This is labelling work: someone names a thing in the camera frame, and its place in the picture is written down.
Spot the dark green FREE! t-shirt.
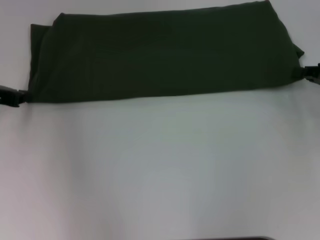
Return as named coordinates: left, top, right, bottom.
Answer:
left=26, top=0, right=306, bottom=104

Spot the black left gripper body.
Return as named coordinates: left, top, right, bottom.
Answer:
left=0, top=84, right=21, bottom=108

